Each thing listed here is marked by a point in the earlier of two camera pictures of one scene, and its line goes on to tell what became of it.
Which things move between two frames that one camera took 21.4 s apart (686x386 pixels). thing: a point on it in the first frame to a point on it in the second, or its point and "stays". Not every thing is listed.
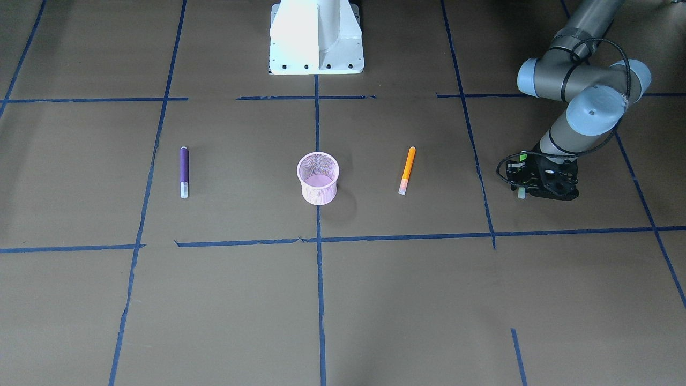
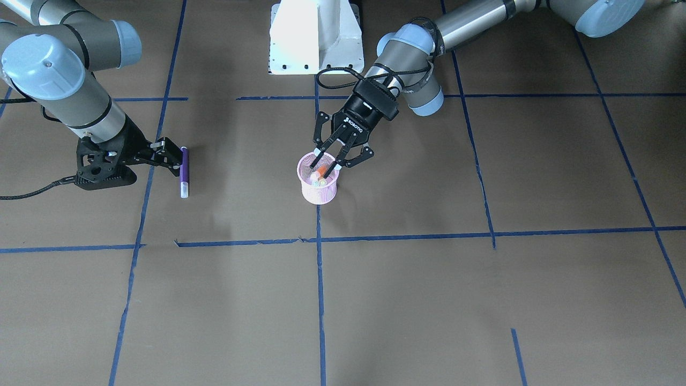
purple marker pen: x=184 y=172 stays
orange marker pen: x=403 y=186 to x=316 y=175
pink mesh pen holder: x=318 y=172 stays
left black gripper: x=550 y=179 to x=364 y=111
